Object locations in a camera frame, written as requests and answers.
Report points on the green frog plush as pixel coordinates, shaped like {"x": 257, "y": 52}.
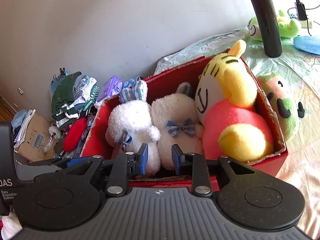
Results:
{"x": 288, "y": 27}

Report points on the black thermos bottle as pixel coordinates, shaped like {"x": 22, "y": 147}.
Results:
{"x": 267, "y": 21}

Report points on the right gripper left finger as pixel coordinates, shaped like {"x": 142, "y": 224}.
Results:
{"x": 112, "y": 176}

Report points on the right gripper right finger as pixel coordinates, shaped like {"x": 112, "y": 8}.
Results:
{"x": 200, "y": 169}

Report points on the green cream smiling plush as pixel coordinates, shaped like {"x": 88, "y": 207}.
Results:
{"x": 280, "y": 97}

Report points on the white power strip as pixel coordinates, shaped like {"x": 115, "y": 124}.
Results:
{"x": 304, "y": 23}

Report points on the blue patterned package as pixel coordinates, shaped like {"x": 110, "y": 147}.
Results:
{"x": 131, "y": 82}

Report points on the pile of folded clothes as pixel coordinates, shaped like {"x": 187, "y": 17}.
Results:
{"x": 73, "y": 97}

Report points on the blue glasses case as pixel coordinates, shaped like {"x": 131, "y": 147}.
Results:
{"x": 307, "y": 44}

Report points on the brown cardboard box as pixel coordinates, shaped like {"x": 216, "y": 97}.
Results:
{"x": 33, "y": 136}

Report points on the purple tissue pack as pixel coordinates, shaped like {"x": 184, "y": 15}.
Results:
{"x": 110, "y": 88}

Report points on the white bunny plush blue bow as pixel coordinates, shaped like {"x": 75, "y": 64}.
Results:
{"x": 175, "y": 116}

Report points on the yellow tiger plush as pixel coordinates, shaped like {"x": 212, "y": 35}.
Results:
{"x": 225, "y": 77}

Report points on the black charger adapter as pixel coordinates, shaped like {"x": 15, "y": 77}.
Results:
{"x": 300, "y": 10}

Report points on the pink-white bunny plush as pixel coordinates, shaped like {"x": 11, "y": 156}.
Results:
{"x": 130, "y": 125}

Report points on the green patterned tablecloth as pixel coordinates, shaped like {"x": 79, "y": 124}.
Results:
{"x": 301, "y": 70}

